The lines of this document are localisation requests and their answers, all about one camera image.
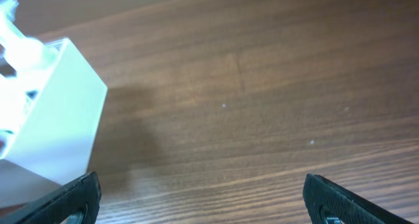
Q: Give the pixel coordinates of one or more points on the open cardboard box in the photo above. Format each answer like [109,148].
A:
[57,136]

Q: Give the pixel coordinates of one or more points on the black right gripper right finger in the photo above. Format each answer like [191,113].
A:
[328,202]

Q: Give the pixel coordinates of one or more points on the white printed tube bottle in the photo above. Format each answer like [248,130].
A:
[16,104]

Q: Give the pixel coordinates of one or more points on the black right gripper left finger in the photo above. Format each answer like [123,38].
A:
[76,202]

